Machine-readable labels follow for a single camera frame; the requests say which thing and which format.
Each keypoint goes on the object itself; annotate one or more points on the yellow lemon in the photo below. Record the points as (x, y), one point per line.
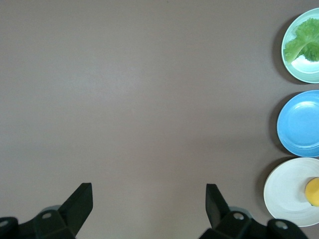
(312, 191)

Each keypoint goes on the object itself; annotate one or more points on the green lettuce leaf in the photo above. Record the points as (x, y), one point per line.
(306, 32)

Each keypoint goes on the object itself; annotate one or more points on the brown table cover sheet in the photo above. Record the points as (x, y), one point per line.
(124, 87)

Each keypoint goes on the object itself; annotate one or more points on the blue round plate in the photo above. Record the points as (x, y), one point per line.
(299, 124)

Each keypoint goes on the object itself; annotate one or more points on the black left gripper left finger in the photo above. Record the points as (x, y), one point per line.
(77, 206)

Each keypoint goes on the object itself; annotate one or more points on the pale green round plate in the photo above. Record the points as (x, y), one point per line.
(304, 71)

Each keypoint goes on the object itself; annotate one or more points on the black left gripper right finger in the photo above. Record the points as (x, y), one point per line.
(216, 209)

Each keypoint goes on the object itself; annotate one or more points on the beige round plate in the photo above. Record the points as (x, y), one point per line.
(284, 189)

